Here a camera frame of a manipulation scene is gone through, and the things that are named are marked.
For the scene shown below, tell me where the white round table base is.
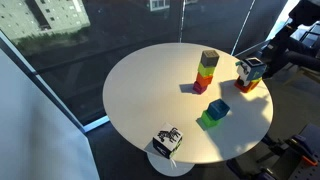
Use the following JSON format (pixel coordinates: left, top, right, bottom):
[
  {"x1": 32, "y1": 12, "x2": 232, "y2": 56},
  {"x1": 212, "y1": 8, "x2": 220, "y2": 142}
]
[{"x1": 147, "y1": 153, "x2": 194, "y2": 177}]

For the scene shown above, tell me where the lime green stack block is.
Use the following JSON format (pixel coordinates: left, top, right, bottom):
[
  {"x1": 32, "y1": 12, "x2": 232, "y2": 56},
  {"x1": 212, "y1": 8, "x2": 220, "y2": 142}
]
[{"x1": 198, "y1": 63, "x2": 215, "y2": 77}]

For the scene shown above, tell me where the zebra print soft cube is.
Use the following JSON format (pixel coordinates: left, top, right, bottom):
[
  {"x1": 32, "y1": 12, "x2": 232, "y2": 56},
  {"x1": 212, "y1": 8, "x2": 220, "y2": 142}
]
[{"x1": 152, "y1": 123, "x2": 183, "y2": 159}]

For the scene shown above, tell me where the orange stack block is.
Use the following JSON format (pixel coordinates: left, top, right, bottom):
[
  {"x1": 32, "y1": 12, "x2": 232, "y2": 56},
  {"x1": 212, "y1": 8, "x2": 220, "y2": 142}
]
[{"x1": 196, "y1": 73, "x2": 213, "y2": 87}]

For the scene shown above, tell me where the green cube under blue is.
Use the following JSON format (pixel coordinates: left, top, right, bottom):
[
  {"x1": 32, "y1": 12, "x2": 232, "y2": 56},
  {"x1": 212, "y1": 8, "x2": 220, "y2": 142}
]
[{"x1": 201, "y1": 111, "x2": 220, "y2": 127}]

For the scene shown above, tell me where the magenta bottom stack block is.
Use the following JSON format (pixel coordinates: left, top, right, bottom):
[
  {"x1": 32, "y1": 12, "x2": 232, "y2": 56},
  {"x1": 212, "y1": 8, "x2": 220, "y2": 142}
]
[{"x1": 193, "y1": 81, "x2": 207, "y2": 94}]

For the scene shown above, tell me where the grey top stack block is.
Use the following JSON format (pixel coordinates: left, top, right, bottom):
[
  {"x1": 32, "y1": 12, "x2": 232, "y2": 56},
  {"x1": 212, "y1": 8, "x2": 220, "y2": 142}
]
[{"x1": 201, "y1": 50, "x2": 220, "y2": 67}]

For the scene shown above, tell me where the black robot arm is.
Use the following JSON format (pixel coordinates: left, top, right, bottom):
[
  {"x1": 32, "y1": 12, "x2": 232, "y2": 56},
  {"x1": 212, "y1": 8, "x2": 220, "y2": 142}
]
[{"x1": 262, "y1": 0, "x2": 320, "y2": 79}]

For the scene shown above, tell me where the red orange soft cube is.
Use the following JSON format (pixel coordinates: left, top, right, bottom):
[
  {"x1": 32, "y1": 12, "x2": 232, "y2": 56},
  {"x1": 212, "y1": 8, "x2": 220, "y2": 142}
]
[{"x1": 234, "y1": 77, "x2": 262, "y2": 93}]

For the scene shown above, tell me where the owl print soft cube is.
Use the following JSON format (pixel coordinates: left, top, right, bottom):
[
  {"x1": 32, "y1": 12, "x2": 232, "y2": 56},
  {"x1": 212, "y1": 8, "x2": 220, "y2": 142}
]
[{"x1": 237, "y1": 57, "x2": 266, "y2": 81}]

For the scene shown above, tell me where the blue open cube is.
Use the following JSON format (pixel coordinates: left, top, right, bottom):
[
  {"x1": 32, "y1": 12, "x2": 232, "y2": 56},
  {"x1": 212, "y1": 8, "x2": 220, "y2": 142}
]
[{"x1": 207, "y1": 99, "x2": 230, "y2": 120}]

